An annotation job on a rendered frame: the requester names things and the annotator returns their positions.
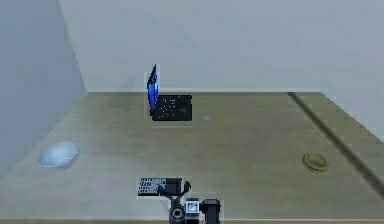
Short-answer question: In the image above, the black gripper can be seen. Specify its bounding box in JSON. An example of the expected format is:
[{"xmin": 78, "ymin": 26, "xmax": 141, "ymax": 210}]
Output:
[{"xmin": 157, "ymin": 180, "xmax": 193, "ymax": 224}]

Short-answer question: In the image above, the black box with white keys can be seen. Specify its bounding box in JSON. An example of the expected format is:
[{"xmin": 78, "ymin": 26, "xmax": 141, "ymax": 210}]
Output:
[{"xmin": 137, "ymin": 177, "xmax": 184, "ymax": 197}]

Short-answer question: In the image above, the black laptop with blue screen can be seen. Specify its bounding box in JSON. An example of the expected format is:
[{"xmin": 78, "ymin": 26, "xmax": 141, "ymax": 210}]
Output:
[{"xmin": 146, "ymin": 63, "xmax": 193, "ymax": 122}]

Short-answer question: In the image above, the white bowl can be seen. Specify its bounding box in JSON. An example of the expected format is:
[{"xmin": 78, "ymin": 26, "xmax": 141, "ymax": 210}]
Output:
[{"xmin": 36, "ymin": 140, "xmax": 81, "ymax": 169}]

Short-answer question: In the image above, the olive green round dish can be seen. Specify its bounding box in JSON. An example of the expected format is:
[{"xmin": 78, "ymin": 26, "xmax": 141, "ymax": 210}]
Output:
[{"xmin": 301, "ymin": 152, "xmax": 330, "ymax": 173}]

